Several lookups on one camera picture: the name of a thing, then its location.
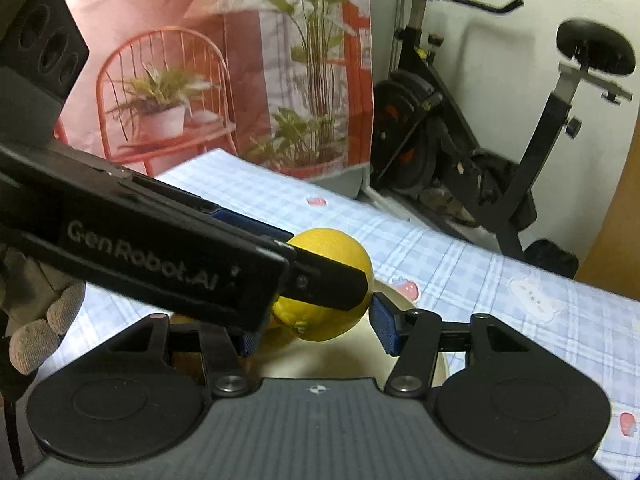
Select person's left hand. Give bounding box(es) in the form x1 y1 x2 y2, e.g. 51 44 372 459
0 245 87 376

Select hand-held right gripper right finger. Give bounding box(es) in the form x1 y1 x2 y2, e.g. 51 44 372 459
369 292 551 399

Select black exercise bike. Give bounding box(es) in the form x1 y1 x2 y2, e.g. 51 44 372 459
367 0 636 273

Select printed room backdrop cloth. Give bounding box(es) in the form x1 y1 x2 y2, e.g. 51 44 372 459
30 0 376 197

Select wooden door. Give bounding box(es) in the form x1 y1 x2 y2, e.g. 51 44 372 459
575 125 640 303

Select blue plaid tablecloth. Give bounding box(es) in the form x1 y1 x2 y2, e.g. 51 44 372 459
50 147 640 478

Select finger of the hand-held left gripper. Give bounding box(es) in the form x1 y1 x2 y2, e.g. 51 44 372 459
132 174 297 245
275 241 374 312

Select beige round plate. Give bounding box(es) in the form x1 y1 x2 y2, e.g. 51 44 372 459
257 279 452 388

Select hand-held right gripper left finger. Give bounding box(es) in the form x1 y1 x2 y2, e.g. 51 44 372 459
100 312 262 398

